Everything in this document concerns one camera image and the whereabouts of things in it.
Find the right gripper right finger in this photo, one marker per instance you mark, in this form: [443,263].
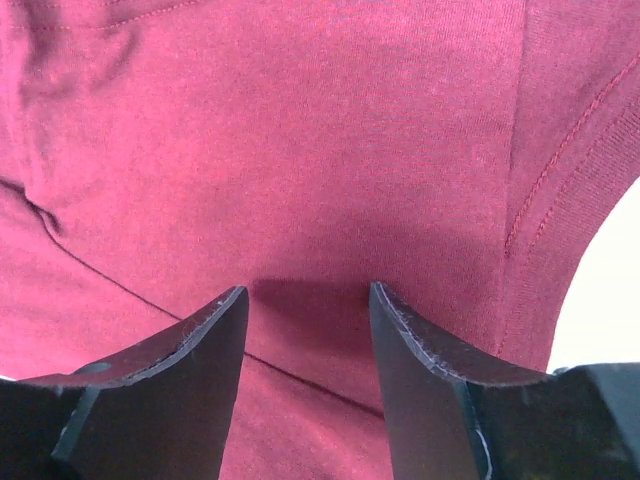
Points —
[453,411]

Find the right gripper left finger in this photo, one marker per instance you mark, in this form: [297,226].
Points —
[160,409]

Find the maroon t shirt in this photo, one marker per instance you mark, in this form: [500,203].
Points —
[156,153]

